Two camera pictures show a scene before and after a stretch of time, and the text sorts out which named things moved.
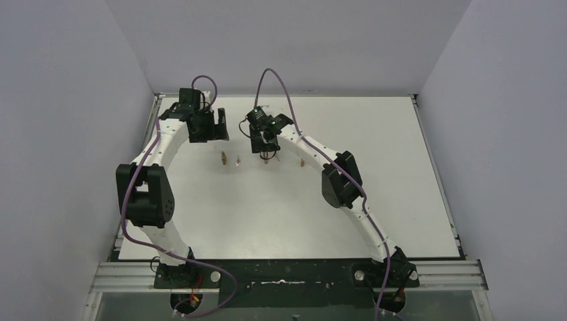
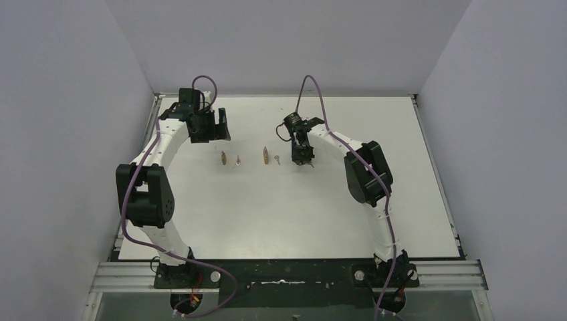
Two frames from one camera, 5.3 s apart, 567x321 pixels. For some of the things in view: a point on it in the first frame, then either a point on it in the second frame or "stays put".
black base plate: [287, 283] stays put
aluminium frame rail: [464, 275] stays put
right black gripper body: [259, 144] → [302, 152]
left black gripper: [206, 131] stays put
